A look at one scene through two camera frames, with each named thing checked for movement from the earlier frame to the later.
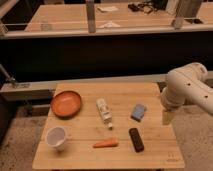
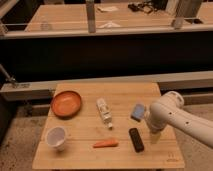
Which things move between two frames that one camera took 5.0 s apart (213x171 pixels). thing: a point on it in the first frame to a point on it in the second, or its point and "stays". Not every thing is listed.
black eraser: (137, 142) stays
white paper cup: (56, 137) stays
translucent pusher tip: (167, 117) to (155, 136)
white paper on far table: (110, 25) stays
